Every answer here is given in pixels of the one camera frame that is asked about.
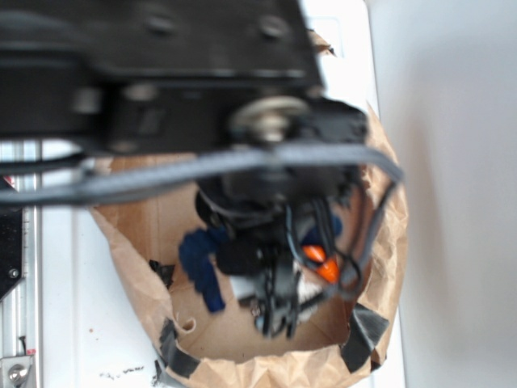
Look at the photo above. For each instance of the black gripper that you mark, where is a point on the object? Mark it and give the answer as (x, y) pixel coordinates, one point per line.
(257, 226)

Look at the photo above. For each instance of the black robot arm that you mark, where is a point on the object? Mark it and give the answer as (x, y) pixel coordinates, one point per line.
(104, 75)

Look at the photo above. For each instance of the crumpled white cloth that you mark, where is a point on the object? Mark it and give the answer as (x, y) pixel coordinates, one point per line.
(309, 283)

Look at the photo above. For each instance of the orange plastic carrot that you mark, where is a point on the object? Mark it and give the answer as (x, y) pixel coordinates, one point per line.
(327, 266)

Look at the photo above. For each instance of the brown paper bag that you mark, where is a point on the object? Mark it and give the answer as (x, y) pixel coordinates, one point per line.
(201, 321)

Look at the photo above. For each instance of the black metal bracket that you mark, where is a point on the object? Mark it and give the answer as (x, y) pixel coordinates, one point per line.
(11, 249)

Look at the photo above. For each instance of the aluminium rail frame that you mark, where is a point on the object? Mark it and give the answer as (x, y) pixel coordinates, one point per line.
(21, 316)

